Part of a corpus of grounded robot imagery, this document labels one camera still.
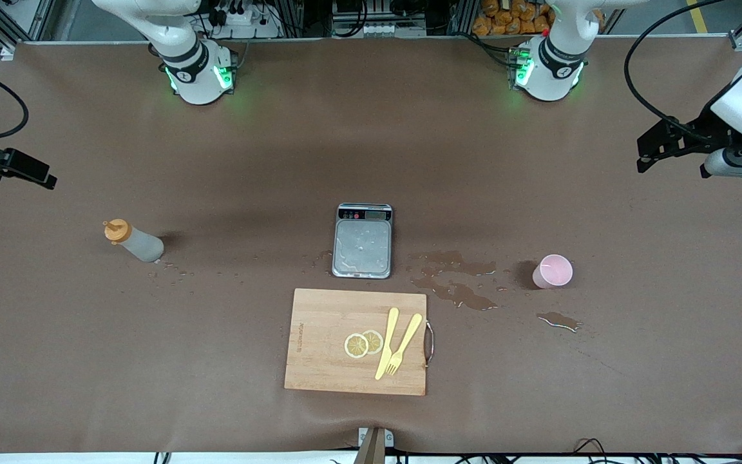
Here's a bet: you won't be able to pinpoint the translucent squeeze bottle orange cap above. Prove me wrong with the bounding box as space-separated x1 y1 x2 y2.
103 218 165 264

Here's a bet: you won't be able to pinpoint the pink plastic cup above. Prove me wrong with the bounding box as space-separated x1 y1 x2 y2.
532 254 573 289

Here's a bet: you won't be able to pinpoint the small spilled liquid puddle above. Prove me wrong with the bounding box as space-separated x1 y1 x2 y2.
537 312 584 333

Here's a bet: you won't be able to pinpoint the orange packaged buns pile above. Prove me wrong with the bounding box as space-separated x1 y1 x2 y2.
472 0 605 36

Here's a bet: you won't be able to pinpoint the brown table cover mat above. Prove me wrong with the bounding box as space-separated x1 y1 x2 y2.
0 35 742 455

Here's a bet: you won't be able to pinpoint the wide spilled liquid puddle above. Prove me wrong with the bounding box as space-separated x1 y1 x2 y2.
408 250 497 278

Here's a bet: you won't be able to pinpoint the long spilled liquid puddle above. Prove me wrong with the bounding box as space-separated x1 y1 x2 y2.
411 276 499 312

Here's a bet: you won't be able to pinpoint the white power strip black plugs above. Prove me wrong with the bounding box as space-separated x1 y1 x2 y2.
207 0 281 39

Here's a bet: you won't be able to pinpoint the white terminal strip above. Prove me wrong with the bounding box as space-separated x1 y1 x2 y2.
332 23 427 38

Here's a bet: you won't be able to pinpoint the yellow plastic fork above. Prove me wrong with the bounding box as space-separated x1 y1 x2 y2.
385 313 423 376

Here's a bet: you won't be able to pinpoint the silver digital kitchen scale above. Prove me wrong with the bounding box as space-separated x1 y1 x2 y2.
332 203 394 280

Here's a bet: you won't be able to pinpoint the yellow plastic knife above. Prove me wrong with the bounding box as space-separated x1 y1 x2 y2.
375 307 400 381

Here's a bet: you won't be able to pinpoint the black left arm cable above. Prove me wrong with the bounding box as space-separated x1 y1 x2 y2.
624 0 726 142

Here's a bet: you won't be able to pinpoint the wooden cutting board metal handle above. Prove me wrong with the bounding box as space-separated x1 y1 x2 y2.
284 288 435 396

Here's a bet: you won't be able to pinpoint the metal bracket camera post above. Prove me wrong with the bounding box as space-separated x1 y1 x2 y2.
357 427 395 464

